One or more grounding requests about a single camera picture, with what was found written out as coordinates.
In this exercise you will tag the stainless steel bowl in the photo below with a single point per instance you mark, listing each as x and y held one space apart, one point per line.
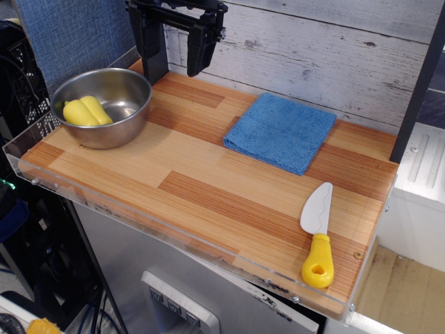
124 95

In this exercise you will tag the silver toy fridge cabinet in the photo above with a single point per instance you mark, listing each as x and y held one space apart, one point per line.
123 253

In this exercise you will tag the yellow toy bell pepper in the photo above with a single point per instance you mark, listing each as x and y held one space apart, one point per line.
86 111

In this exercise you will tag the black plastic crate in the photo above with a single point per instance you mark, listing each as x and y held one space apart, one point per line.
24 96

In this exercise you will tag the right black upright post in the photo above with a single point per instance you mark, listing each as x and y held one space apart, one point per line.
422 84

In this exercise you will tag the folded blue microfiber cloth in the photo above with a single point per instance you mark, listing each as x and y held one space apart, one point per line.
280 132

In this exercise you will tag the black upright post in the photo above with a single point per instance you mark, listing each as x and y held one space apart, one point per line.
155 67
422 84

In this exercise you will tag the yellow object bottom left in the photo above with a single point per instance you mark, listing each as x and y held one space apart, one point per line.
42 326

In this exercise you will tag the toy knife yellow handle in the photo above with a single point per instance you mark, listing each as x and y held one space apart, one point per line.
318 268

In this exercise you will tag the left black upright post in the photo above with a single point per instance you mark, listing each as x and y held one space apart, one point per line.
155 67

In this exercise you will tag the white grooved toy sink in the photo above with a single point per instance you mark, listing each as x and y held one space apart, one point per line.
421 170

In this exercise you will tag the silver dispenser button panel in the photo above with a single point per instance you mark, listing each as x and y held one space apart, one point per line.
176 312

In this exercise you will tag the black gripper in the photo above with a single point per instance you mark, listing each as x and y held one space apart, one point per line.
202 20

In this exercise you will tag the clear acrylic guard rail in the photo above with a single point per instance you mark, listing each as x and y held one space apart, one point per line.
241 213

